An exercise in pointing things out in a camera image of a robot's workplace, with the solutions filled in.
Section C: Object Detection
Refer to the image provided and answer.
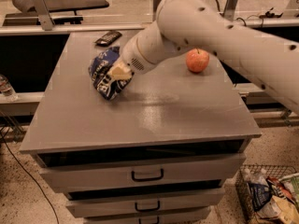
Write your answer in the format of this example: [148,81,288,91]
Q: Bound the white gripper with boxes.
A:
[107,35,155,80]

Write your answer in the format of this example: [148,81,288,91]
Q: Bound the blue kettle chip bag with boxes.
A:
[88,46,132,101]

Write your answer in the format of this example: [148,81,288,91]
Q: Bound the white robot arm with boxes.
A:
[109,0,299,114]

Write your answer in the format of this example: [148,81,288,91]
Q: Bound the red apple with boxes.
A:
[186,49,209,73]

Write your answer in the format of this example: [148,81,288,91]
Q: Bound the blue snack bag in basket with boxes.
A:
[249,183,272,211]

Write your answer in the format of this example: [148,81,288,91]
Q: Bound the red snack bag in basket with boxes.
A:
[266,176,295,203]

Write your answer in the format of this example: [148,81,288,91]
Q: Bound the green snack bag in basket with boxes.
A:
[279,173,299,204]

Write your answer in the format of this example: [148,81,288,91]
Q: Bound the tan snack bag in basket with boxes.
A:
[257,196,299,224]

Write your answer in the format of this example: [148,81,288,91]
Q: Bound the dark snack bar wrapper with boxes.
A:
[95,31,121,47]

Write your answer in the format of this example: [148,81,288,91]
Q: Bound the grey drawer cabinet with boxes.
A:
[19,27,262,224]

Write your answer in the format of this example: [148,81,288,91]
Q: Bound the clear water bottle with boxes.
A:
[0,75,18,102]

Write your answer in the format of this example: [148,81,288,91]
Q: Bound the top grey drawer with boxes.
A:
[40,153,246,193]

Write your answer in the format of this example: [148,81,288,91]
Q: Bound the grey drawer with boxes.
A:
[40,153,246,193]
[84,207,210,224]
[66,188,224,219]

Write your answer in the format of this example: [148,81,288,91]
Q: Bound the middle grey drawer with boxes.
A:
[66,188,224,219]

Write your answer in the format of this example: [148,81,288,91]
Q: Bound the bottom grey drawer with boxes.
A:
[84,207,210,224]

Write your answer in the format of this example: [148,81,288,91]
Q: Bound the plastic bottle in basket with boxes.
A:
[242,168,267,186]

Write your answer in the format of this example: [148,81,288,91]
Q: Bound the left metal bracket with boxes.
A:
[32,0,54,31]

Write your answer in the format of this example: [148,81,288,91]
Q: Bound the black floor cable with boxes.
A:
[0,131,61,224]

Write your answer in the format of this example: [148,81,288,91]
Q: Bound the right metal bracket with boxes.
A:
[222,0,238,21]

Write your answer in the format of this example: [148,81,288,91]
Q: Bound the wire basket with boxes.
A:
[235,164,296,224]

